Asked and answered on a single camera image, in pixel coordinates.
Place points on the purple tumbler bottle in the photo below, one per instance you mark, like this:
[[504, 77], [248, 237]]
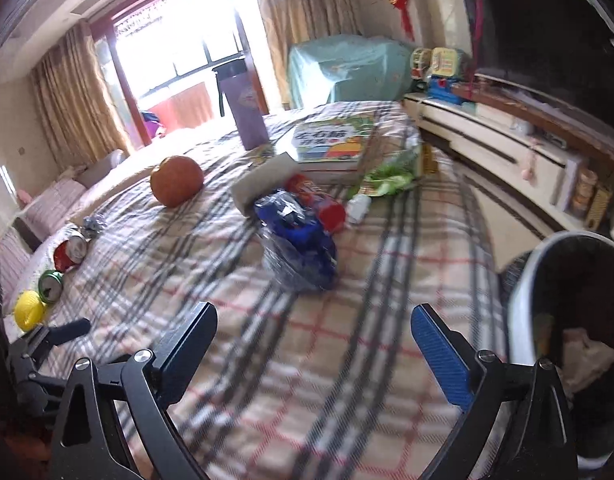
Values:
[[247, 115]]

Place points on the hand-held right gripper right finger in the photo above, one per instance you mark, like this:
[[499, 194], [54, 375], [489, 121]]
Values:
[[439, 350]]

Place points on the black flat television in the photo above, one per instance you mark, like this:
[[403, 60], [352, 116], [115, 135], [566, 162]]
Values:
[[537, 35]]

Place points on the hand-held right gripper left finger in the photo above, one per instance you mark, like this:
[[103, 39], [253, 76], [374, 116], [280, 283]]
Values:
[[187, 350]]

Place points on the yellow lemon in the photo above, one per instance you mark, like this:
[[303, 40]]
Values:
[[29, 310]]

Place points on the green printed plastic bag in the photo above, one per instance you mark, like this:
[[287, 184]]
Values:
[[387, 180]]

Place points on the white tv cabinet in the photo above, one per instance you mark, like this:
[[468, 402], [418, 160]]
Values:
[[487, 145]]

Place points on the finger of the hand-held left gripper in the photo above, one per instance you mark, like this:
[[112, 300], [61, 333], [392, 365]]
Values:
[[62, 332]]

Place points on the beige perforated holder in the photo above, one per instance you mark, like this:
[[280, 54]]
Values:
[[602, 205]]

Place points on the beige patterned curtain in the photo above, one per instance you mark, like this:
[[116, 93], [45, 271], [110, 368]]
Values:
[[77, 100], [307, 20]]

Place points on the colourful children's book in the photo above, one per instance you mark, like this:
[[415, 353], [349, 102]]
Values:
[[332, 140]]

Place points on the pink hanging toy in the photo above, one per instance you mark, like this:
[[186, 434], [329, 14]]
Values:
[[528, 162]]

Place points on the pink striped cushion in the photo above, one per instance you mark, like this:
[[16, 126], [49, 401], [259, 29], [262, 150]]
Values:
[[54, 207]]

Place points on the white pillow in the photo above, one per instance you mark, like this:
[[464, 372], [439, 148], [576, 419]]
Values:
[[102, 167]]

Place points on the green drink can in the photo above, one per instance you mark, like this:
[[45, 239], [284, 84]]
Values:
[[49, 285]]

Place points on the small yellow box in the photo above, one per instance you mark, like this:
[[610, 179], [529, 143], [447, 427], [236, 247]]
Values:
[[428, 160]]

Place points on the white green toy wheel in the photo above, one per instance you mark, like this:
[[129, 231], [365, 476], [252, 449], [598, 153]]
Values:
[[421, 64]]

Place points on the yellow green toy phone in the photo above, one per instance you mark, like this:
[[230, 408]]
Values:
[[449, 62]]

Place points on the plaid blanket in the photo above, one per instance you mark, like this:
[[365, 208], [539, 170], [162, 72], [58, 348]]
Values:
[[337, 335]]

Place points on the red drink can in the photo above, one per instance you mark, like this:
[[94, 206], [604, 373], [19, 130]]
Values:
[[67, 257]]

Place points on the orange ball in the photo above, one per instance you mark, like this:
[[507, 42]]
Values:
[[177, 182]]

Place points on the red cloth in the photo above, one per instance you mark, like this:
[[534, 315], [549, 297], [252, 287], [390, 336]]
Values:
[[187, 105]]

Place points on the white bin with black liner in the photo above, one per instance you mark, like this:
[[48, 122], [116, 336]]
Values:
[[527, 290]]

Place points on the beige folded cardboard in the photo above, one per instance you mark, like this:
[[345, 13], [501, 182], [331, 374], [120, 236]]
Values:
[[259, 182]]

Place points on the small white bottle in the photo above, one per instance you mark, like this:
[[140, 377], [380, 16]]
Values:
[[358, 209]]

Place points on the red snack tube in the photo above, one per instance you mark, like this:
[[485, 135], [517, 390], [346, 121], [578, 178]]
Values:
[[332, 212]]

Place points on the blue toy cash register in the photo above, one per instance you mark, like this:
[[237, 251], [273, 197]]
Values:
[[443, 91]]

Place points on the crumpled silver foil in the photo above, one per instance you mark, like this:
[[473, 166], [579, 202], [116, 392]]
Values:
[[93, 227]]

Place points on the blue plastic bag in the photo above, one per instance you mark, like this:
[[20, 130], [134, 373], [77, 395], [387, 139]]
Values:
[[297, 230]]

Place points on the red framed window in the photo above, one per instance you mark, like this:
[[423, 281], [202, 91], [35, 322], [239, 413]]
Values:
[[187, 35]]

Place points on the clear stacked jars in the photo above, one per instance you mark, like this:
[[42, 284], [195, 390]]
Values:
[[586, 192]]

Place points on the tall white box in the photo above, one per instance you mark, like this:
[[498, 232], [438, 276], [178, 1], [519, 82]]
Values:
[[564, 182]]

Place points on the teal cloth covered furniture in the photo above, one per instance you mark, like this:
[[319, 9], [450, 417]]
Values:
[[347, 65]]

